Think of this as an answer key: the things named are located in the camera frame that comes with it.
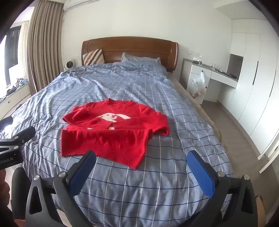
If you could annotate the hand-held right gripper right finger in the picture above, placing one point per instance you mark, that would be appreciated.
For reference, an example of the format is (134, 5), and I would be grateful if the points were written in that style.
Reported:
(202, 172)

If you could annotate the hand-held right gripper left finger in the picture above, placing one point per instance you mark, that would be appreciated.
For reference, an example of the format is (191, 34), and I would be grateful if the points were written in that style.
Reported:
(82, 172)

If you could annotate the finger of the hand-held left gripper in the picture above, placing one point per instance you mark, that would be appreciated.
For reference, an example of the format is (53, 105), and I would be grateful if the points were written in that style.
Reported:
(6, 121)
(24, 133)

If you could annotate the red knitted sweater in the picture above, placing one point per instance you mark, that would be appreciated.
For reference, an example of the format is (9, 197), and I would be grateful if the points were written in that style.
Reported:
(113, 139)

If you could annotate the pile of clothes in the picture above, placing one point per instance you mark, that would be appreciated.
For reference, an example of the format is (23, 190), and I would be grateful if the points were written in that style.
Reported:
(13, 86)

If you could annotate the white window bench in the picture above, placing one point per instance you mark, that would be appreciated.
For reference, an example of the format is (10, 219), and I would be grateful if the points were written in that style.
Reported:
(17, 96)

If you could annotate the window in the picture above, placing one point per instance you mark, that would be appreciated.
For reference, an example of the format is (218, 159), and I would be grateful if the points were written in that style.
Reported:
(12, 56)

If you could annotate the white door panel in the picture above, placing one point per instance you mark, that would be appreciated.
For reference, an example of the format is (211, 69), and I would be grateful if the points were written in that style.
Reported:
(270, 156)

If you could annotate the small white fan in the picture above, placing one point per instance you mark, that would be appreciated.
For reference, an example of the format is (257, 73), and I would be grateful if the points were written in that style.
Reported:
(68, 65)

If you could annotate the clear plastic bag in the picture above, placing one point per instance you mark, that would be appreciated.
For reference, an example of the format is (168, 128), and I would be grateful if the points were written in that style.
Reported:
(198, 87)

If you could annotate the beige curtain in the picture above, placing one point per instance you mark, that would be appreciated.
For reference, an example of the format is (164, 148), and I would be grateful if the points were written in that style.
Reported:
(43, 43)

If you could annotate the white desk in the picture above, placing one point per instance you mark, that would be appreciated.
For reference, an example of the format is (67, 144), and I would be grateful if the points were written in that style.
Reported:
(214, 75)

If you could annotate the blue checked duvet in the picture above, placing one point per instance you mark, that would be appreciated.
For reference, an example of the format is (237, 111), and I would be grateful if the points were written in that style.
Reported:
(135, 87)

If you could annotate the striped cushion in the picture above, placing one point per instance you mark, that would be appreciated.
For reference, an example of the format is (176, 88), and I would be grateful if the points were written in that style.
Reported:
(92, 57)

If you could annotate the white wardrobe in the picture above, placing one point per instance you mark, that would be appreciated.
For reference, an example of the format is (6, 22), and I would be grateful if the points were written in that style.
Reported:
(250, 76)

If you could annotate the clear bottle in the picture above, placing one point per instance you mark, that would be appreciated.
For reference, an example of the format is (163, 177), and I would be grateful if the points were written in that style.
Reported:
(199, 61)

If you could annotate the blue checked pillow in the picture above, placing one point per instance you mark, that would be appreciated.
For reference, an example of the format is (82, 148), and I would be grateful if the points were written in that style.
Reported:
(136, 58)

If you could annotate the wooden headboard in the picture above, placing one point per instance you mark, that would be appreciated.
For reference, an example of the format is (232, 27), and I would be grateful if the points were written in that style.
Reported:
(135, 47)

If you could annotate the white air conditioner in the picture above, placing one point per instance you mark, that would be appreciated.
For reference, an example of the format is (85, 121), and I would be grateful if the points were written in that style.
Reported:
(80, 4)

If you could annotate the white wall socket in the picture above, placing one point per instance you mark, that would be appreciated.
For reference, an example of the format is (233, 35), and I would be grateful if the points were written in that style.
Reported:
(193, 52)

